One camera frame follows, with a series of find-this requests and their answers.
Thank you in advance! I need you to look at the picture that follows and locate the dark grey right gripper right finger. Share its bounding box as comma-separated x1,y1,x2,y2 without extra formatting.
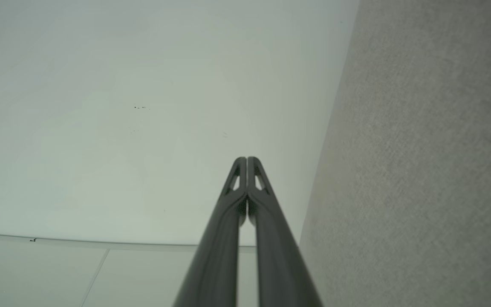
248,156,324,307

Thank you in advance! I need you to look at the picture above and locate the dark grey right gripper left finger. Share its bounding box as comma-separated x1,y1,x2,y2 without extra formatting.
173,156,248,307

